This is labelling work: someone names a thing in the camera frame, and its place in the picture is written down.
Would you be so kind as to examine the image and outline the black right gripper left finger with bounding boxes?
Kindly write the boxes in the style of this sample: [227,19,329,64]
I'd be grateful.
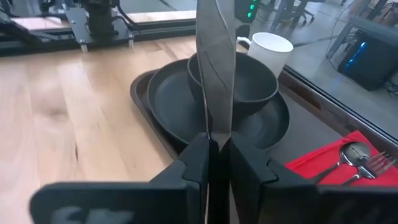
[29,132,211,224]

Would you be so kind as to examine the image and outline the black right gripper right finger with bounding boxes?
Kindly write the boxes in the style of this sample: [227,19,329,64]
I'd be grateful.
[229,132,398,224]

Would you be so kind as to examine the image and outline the red cloth napkin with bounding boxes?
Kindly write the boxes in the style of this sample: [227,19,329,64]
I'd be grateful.
[284,129,398,187]

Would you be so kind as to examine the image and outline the metal spoon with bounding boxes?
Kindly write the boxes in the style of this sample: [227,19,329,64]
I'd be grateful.
[310,141,373,185]

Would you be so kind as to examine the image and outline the metal fork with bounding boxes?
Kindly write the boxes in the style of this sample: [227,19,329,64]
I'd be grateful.
[341,151,398,187]

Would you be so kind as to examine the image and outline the black round plate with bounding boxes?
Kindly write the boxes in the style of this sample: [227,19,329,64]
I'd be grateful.
[146,58,291,152]

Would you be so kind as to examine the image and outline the black bowl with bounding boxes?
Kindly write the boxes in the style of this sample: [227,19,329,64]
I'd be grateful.
[187,51,280,121]

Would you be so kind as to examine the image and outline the white ribbed mug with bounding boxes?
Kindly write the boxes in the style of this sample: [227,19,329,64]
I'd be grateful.
[236,32,295,78]

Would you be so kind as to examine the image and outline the brown plastic tray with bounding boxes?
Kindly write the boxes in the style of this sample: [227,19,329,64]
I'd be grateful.
[129,68,398,187]

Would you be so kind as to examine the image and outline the computer tower blue light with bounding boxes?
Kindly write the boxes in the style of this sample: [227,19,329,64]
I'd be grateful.
[337,32,398,91]

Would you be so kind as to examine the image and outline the grey metal table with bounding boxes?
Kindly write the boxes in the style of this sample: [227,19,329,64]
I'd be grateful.
[325,14,398,60]

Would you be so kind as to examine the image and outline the computer tower green lights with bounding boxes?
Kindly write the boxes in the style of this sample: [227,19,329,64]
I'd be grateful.
[233,0,261,24]

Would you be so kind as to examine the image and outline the metal desk frame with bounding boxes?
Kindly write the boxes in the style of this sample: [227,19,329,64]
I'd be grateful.
[269,0,315,32]

